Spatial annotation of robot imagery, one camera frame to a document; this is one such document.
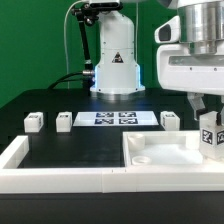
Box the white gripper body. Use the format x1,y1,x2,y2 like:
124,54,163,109
154,16,224,95

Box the white square tabletop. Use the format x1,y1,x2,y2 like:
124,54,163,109
122,130,224,169

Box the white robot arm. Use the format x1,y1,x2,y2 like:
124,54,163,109
88,0,224,119

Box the white marker sheet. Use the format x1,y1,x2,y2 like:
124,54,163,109
74,111,158,126

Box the white U-shaped fence wall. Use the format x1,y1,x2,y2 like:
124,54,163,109
0,136,224,194

